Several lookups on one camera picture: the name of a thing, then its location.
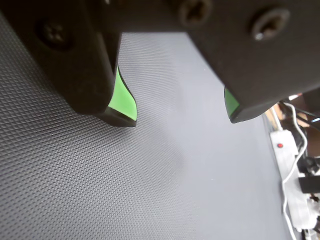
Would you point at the dark grey textured mat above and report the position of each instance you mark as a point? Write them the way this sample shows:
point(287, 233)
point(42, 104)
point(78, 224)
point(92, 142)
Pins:
point(150, 175)

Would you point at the black plug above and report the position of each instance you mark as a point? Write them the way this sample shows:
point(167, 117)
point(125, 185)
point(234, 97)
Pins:
point(310, 185)

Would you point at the white power strip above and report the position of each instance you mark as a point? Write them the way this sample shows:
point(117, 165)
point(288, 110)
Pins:
point(295, 200)

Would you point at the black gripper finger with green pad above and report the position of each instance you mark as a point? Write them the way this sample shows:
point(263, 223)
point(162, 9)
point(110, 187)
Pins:
point(75, 70)
point(262, 62)

